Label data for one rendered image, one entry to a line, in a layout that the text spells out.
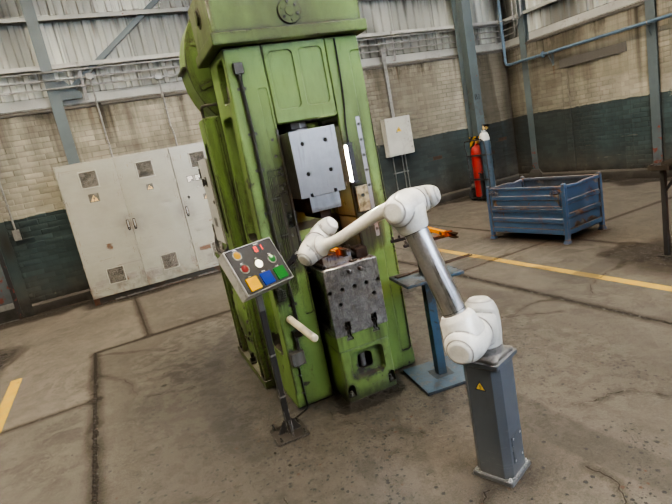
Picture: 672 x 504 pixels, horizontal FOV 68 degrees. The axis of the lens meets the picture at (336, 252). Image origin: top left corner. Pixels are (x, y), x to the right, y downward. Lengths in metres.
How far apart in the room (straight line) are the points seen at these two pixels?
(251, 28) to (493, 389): 2.32
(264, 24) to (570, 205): 4.40
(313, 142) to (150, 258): 5.50
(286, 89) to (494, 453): 2.29
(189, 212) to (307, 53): 5.33
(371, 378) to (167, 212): 5.50
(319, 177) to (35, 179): 6.32
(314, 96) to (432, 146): 7.84
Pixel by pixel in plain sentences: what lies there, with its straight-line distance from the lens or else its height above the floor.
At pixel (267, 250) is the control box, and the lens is 2.87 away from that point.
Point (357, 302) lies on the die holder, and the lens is 3.16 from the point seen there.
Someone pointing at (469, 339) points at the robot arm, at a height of 0.81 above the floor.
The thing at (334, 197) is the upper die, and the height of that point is 1.33.
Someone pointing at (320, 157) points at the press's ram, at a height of 1.59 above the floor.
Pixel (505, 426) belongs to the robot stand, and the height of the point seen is 0.29.
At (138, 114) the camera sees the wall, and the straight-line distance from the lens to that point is 8.87.
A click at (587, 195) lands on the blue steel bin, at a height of 0.48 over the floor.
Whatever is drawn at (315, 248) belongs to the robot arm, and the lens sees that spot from 2.32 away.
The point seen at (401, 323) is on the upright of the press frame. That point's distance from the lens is 3.61.
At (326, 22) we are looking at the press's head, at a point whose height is 2.36.
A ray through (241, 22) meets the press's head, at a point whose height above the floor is 2.41.
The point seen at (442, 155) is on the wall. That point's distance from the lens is 11.09.
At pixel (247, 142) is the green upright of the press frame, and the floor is 1.76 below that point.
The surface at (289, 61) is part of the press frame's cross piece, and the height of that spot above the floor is 2.18.
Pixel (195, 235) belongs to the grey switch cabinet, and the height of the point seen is 0.68.
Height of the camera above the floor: 1.64
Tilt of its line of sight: 12 degrees down
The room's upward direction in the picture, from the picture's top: 11 degrees counter-clockwise
